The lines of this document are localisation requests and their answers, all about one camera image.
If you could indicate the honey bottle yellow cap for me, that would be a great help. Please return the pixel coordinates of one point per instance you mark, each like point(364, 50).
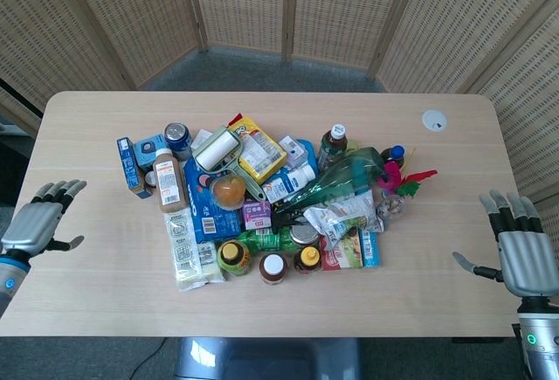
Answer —
point(308, 259)

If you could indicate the white sachet pack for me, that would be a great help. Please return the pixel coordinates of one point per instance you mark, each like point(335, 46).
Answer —
point(188, 253)

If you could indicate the glass jar metal lid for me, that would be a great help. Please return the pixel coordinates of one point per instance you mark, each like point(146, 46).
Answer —
point(304, 235)

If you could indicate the red snack package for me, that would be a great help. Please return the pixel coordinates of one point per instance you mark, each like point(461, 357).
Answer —
point(345, 251)

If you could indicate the green lint roller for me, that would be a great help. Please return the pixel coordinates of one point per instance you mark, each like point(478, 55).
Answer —
point(217, 150)

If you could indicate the white table grommet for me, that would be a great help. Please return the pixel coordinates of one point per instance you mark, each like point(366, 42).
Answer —
point(435, 121)

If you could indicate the brown drink bottle white cap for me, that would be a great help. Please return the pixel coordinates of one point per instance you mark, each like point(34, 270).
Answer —
point(273, 267)

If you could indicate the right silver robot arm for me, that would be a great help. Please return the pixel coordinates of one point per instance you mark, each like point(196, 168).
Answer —
point(539, 345)

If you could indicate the colourful feather shuttlecock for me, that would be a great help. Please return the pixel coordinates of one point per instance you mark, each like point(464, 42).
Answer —
point(399, 181)

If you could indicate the dark bottle blue cap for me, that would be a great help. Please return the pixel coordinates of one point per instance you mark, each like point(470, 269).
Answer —
point(395, 154)

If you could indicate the small clear jar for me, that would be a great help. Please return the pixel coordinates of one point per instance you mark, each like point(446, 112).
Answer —
point(393, 207)

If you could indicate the clear blue wipes packet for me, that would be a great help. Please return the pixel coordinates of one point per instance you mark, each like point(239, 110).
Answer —
point(299, 148)

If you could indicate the green tea bottle yellow cap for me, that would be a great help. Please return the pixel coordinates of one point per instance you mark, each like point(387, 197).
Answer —
point(233, 257)

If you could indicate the yellow snack bag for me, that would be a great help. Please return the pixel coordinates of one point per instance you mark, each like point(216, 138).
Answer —
point(262, 153)

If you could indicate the blue box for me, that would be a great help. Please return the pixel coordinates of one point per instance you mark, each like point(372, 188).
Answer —
point(130, 168)

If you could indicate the blue soda can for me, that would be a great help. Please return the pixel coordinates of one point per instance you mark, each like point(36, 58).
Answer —
point(178, 137)

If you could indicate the white grey paper packet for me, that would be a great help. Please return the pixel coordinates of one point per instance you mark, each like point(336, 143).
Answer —
point(202, 139)

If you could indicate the woven folding screen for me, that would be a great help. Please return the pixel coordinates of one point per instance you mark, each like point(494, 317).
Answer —
point(340, 8)

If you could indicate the empty green plastic bottle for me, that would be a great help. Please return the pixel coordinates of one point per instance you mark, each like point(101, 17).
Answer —
point(345, 177)

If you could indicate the small purple box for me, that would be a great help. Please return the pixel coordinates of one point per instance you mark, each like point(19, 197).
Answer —
point(257, 215)

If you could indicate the tea bottle white cap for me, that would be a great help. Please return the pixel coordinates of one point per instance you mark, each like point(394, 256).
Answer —
point(332, 146)

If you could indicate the blue block with hole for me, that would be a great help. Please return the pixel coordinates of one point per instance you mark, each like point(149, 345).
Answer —
point(148, 148)

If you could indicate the blue snack package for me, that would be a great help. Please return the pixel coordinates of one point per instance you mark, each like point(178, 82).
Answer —
point(205, 218)

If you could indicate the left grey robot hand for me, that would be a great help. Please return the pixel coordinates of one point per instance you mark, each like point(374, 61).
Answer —
point(35, 223)

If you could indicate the crumpled green plastic bottle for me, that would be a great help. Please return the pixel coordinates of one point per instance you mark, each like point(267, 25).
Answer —
point(266, 239)

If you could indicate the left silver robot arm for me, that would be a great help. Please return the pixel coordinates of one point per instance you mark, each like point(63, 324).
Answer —
point(9, 281)

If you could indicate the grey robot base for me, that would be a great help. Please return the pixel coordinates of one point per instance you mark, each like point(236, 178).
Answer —
point(266, 360)

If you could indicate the white bottle blue label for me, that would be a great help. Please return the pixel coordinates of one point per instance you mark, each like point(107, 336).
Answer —
point(286, 184)

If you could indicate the orange jelly cup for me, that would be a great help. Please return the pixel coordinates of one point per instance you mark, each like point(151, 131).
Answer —
point(228, 191)

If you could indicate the silver foil snack bag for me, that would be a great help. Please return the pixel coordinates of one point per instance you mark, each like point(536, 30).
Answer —
point(345, 216)

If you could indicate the square brown milk tea bottle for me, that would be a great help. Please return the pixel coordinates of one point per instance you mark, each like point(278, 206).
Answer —
point(169, 183)

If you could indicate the black plastic item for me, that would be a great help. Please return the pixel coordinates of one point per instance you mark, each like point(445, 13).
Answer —
point(286, 219)

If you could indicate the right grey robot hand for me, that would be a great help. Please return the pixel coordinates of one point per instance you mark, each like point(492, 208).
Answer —
point(526, 257)

